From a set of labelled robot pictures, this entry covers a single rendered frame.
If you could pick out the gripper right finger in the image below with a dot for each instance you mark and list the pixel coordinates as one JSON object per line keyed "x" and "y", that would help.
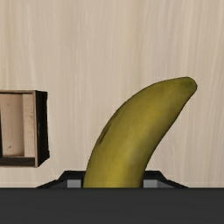
{"x": 156, "y": 178}

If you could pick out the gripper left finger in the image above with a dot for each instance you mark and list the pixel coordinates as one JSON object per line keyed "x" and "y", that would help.
{"x": 70, "y": 178}

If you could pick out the yellow banana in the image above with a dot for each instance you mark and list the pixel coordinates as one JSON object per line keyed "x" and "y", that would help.
{"x": 137, "y": 134}

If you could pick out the wooden box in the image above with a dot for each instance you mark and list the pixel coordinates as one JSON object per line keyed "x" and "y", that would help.
{"x": 17, "y": 128}

